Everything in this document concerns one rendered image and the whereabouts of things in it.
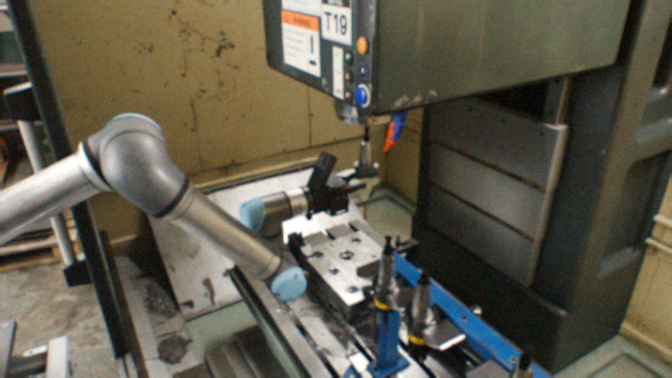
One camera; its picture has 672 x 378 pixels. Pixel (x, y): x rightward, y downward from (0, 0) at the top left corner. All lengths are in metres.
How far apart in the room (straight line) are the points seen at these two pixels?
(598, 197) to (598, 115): 0.21
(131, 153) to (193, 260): 1.15
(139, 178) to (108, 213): 1.28
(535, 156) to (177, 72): 1.36
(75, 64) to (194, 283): 0.90
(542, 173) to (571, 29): 0.44
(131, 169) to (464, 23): 0.62
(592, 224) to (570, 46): 0.52
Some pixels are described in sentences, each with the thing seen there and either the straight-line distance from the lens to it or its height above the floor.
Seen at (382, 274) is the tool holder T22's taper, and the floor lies 1.25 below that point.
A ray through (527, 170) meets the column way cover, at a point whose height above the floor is 1.27.
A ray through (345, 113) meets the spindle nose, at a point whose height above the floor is 1.49.
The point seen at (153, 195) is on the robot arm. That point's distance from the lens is 0.88.
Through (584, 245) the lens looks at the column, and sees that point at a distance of 1.45.
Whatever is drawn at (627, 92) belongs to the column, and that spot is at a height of 1.53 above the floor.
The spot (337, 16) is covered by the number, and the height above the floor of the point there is 1.73.
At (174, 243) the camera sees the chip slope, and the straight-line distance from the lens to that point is 2.05.
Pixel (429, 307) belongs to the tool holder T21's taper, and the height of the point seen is 1.25.
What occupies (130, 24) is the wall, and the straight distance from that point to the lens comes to 1.96.
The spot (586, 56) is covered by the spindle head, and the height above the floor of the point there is 1.62.
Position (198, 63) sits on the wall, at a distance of 2.04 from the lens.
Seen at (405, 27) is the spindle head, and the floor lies 1.72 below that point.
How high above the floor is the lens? 1.83
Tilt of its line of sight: 27 degrees down
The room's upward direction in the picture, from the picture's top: 1 degrees counter-clockwise
